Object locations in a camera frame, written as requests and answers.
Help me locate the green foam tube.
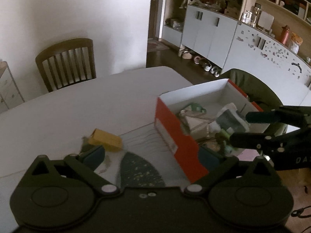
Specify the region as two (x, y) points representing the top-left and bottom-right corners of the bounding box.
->
(220, 129), (231, 140)

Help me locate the dark green round mat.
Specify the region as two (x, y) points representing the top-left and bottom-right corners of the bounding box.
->
(119, 152), (166, 188)

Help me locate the red white cardboard box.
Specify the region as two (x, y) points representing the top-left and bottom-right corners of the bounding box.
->
(155, 79), (268, 183)

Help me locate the white drawer cabinet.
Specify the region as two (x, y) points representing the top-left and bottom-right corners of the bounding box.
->
(0, 61), (25, 113)

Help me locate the green patterned pouch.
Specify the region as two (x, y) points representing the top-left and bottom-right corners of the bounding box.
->
(186, 103), (207, 113)

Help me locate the white wall cabinet unit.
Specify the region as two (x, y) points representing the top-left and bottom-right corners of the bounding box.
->
(161, 0), (311, 106)

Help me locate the teal small case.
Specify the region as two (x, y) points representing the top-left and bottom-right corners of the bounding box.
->
(224, 145), (234, 155)

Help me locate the brown white plush toy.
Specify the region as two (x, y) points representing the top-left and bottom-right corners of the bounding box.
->
(202, 136), (227, 154)

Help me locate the copper bottle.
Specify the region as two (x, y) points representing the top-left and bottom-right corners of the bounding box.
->
(279, 25), (290, 45)

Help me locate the dark wooden chair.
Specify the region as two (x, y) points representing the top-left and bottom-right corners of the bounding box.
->
(35, 38), (96, 92)

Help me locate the dark brown door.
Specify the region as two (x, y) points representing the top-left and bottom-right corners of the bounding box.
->
(148, 0), (160, 39)

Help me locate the patterned paper snack bag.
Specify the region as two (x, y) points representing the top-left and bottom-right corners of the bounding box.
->
(178, 110), (215, 140)

